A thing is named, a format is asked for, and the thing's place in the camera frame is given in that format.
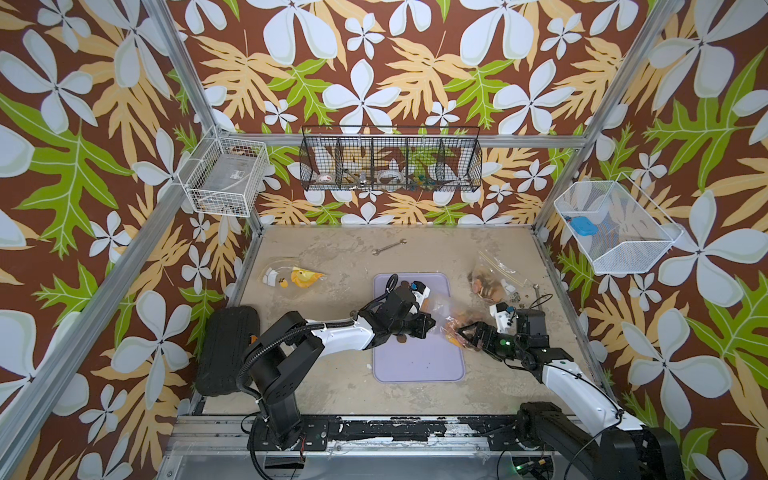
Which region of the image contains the clear bag of donuts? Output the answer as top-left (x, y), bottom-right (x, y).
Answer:
top-left (422, 293), bottom-right (485, 350)

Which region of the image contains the black mounting rail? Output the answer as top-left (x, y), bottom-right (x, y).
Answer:
top-left (248, 413), bottom-right (541, 452)

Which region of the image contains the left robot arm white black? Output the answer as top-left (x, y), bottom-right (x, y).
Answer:
top-left (235, 274), bottom-right (436, 450)

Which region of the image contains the black tool case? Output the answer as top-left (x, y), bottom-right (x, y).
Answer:
top-left (195, 306), bottom-right (260, 397)

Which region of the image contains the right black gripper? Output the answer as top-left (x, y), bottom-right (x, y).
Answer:
top-left (457, 321), bottom-right (526, 362)

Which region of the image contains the blue object in basket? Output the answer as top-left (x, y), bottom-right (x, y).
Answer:
top-left (568, 216), bottom-right (599, 237)

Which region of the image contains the metal rod tool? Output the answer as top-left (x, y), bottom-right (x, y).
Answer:
top-left (531, 284), bottom-right (542, 309)

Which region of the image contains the clear bag of cookies back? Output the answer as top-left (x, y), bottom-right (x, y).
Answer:
top-left (468, 250), bottom-right (531, 304)

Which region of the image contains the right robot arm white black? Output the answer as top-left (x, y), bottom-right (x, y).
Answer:
top-left (456, 313), bottom-right (685, 479)

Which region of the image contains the silver wrench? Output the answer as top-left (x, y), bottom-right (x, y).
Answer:
top-left (372, 238), bottom-right (407, 256)

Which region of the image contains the white wire basket left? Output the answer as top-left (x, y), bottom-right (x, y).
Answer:
top-left (178, 127), bottom-right (271, 218)

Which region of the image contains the black wire basket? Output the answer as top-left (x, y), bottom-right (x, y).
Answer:
top-left (298, 125), bottom-right (483, 192)

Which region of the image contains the lavender plastic tray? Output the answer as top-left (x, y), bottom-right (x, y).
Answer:
top-left (373, 273), bottom-right (465, 383)

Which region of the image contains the ziploc bag with cookies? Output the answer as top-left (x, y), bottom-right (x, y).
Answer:
top-left (261, 257), bottom-right (327, 291)

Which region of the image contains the white mesh basket right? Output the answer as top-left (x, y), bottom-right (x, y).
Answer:
top-left (554, 174), bottom-right (684, 276)

